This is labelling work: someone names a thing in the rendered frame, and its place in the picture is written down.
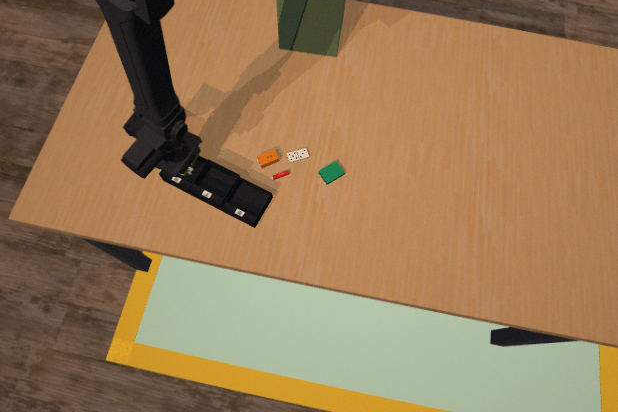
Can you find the orange rectangular block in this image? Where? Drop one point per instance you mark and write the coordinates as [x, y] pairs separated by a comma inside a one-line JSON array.
[[267, 158]]

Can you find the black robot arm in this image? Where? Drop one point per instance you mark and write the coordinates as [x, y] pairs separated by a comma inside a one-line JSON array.
[[142, 51]]

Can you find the black rack of bins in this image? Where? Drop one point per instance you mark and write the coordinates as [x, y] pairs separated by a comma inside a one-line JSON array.
[[244, 201]]

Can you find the white domino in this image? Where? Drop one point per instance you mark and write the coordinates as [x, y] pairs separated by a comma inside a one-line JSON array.
[[297, 155]]

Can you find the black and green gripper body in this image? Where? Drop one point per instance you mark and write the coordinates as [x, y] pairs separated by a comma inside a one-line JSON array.
[[181, 158]]

